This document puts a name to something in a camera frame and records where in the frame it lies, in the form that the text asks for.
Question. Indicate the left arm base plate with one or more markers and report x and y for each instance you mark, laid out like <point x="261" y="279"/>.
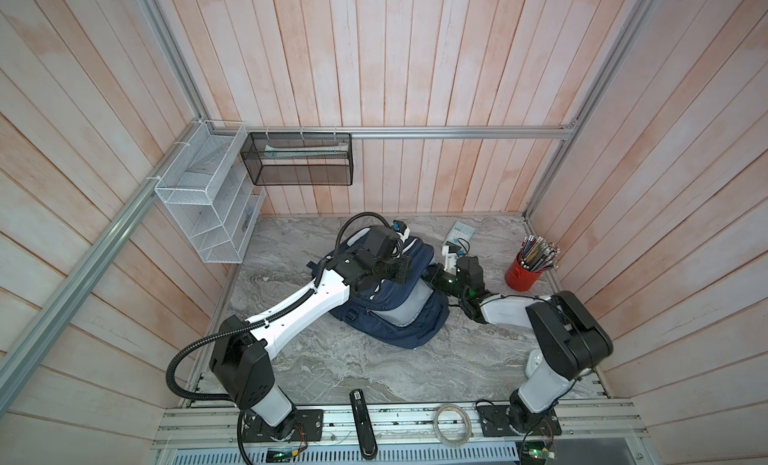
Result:
<point x="303" y="424"/>

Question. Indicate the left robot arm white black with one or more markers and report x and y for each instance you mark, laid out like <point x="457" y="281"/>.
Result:
<point x="244" y="353"/>

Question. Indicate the black handheld device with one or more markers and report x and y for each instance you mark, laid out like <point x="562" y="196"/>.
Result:
<point x="363" y="425"/>

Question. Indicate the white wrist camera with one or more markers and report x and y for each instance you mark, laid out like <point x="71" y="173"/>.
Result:
<point x="450" y="253"/>
<point x="402" y="230"/>

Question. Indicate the white round alarm clock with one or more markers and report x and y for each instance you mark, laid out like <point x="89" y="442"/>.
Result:
<point x="534" y="360"/>

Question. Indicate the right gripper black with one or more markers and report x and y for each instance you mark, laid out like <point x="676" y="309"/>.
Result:
<point x="434" y="275"/>

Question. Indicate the light green calculator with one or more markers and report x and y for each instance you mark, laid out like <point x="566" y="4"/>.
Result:
<point x="460" y="234"/>

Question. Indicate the navy blue student backpack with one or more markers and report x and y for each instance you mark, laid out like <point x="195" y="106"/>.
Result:
<point x="403" y="315"/>

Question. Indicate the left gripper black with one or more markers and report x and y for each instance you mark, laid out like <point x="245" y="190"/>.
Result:
<point x="403" y="264"/>

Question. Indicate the red pen holder cup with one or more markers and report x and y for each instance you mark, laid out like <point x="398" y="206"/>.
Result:
<point x="518" y="278"/>

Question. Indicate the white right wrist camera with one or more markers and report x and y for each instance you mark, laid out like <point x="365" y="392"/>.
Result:
<point x="450" y="253"/>

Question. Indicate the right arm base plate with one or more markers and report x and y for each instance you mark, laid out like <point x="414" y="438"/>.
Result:
<point x="500" y="421"/>

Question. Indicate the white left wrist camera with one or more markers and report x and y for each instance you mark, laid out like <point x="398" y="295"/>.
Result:
<point x="402" y="230"/>

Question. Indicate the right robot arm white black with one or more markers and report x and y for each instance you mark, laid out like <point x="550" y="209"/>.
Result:
<point x="569" y="338"/>

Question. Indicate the aluminium front rail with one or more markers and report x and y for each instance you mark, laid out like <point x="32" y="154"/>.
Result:
<point x="208" y="427"/>

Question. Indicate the black mesh wall basket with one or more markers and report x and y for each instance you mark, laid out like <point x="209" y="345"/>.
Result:
<point x="299" y="158"/>

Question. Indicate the white wire mesh shelf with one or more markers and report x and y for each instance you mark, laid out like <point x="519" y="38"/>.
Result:
<point x="208" y="191"/>

